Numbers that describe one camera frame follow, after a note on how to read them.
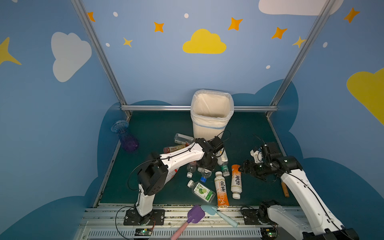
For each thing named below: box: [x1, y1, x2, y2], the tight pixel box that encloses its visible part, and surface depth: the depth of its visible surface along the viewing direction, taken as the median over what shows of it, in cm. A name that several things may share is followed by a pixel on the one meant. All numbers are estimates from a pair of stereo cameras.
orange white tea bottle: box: [230, 164, 243, 200], surface depth 83 cm
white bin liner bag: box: [190, 89, 235, 129], surface depth 96 cm
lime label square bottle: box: [187, 179, 216, 204], surface depth 82 cm
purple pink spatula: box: [170, 204, 206, 240], surface depth 76 cm
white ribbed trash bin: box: [190, 89, 235, 141], surface depth 95 cm
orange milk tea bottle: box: [214, 171, 230, 208], surface depth 81 cm
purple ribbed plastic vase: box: [111, 120, 139, 152], surface depth 90 cm
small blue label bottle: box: [200, 168, 212, 183], surface depth 82 cm
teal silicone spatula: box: [201, 204, 240, 228], surface depth 77 cm
